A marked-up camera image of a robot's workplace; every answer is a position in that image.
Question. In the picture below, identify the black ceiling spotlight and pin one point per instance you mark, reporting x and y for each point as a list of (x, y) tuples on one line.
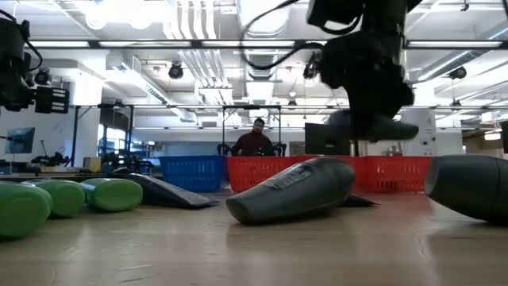
[(42, 76), (175, 71), (458, 72)]

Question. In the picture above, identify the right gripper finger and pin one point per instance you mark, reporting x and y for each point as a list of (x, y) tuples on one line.
[(364, 125)]

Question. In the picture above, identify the yellow box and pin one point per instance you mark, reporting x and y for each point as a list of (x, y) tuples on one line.
[(92, 164)]

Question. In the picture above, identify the wall-side computer monitor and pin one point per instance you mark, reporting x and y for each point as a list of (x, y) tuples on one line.
[(20, 140)]

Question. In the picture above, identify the green Pert shampoo bottle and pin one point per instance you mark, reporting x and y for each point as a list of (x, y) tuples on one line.
[(20, 210), (67, 196), (115, 194)]

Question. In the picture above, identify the background black robot arm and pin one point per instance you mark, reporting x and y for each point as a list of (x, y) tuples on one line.
[(51, 159)]

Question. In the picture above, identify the dark navy DSC tube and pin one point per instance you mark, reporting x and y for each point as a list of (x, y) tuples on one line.
[(166, 194)]

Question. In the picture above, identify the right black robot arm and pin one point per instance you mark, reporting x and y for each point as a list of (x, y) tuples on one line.
[(381, 16)]

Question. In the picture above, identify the blue plastic basket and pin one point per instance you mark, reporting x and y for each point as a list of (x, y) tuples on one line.
[(192, 172)]

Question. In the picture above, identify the person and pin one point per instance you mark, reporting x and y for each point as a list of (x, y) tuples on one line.
[(253, 143)]

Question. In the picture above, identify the black computer monitor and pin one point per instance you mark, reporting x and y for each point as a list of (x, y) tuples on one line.
[(323, 139)]

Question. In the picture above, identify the black overhead frame bar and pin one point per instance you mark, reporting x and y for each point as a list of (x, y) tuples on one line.
[(198, 43)]

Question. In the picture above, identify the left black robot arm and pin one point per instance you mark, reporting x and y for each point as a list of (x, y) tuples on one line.
[(12, 67)]

